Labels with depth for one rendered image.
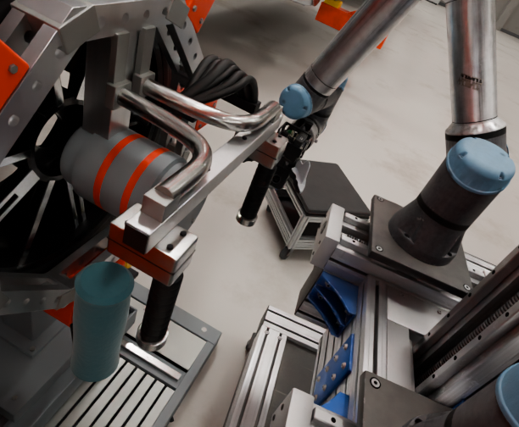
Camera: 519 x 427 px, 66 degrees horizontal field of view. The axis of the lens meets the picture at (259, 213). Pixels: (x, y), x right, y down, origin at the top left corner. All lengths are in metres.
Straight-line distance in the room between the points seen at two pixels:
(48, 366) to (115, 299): 0.55
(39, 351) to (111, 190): 0.66
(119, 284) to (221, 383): 0.86
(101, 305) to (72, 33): 0.38
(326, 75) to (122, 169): 0.46
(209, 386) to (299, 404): 0.87
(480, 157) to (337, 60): 0.32
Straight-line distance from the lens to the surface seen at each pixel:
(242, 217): 0.82
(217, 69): 0.68
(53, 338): 1.23
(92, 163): 0.66
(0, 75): 0.47
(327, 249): 0.88
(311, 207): 1.71
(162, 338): 0.60
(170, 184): 0.44
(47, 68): 0.51
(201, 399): 1.43
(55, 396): 1.24
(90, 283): 0.68
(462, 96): 0.94
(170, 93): 0.63
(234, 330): 1.59
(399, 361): 0.80
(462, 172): 0.81
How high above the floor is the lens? 1.27
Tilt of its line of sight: 37 degrees down
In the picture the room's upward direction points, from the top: 23 degrees clockwise
